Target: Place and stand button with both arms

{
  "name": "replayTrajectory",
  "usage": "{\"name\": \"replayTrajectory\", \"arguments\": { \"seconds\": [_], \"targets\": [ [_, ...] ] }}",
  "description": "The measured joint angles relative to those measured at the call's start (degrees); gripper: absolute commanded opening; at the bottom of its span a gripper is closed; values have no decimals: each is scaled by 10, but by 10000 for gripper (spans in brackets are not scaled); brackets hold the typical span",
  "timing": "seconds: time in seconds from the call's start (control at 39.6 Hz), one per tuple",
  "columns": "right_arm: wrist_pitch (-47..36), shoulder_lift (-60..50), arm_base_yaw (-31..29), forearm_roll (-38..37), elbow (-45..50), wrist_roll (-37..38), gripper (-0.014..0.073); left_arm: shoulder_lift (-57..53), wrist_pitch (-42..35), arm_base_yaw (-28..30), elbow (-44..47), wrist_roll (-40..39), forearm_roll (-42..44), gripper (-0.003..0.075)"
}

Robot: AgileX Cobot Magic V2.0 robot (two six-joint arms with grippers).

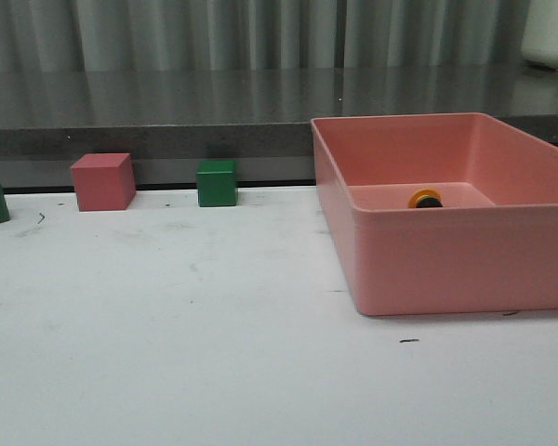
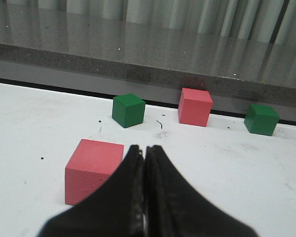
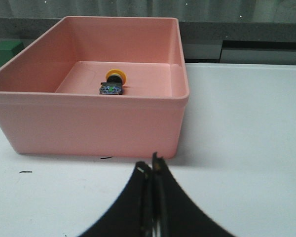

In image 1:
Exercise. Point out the grey stone counter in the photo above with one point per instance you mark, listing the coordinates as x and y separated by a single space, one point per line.
169 121

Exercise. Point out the yellow push button switch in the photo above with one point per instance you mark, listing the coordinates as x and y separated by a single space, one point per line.
425 198

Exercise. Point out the pink plastic bin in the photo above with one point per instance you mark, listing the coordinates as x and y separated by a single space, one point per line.
493 246

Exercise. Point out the white appliance on counter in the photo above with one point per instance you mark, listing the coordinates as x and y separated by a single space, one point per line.
540 40

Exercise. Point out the green cube middle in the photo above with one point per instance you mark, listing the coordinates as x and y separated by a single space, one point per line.
216 183

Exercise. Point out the grey-white curtain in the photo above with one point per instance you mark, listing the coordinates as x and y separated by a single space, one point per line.
103 36

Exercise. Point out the pink cube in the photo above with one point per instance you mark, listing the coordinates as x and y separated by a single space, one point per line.
103 181

